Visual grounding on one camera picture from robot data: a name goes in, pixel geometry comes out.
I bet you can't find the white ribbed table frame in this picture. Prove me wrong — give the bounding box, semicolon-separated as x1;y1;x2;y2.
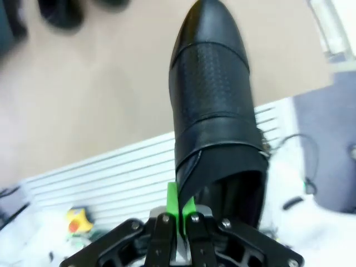
21;97;295;220

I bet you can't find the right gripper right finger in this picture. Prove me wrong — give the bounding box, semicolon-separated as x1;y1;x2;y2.
182;196;304;267

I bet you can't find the black cable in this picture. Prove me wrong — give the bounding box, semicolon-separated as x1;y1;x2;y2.
275;133;320;195

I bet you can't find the yellow toy object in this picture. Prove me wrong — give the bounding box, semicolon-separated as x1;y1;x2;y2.
65;207;94;234

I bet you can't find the white cover cloth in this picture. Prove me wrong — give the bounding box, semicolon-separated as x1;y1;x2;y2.
0;150;356;267

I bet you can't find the black pointed leather shoe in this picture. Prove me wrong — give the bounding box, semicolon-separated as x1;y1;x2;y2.
168;0;269;230

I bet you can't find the white folding table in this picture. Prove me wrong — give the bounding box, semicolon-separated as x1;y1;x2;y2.
307;0;353;61

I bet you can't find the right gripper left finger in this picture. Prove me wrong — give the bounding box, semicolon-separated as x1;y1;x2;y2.
60;180;180;267

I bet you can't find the black leather strap shoe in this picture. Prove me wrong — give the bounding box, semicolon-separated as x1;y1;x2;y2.
37;0;86;30

